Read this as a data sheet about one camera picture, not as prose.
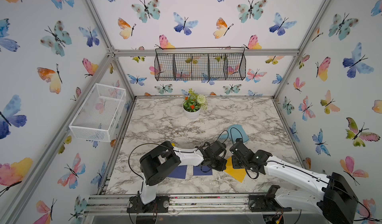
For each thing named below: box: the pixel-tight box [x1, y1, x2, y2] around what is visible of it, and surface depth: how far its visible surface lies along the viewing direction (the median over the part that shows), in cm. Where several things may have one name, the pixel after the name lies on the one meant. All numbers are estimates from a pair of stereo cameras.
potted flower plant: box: [182, 88, 208, 120], surface depth 100 cm
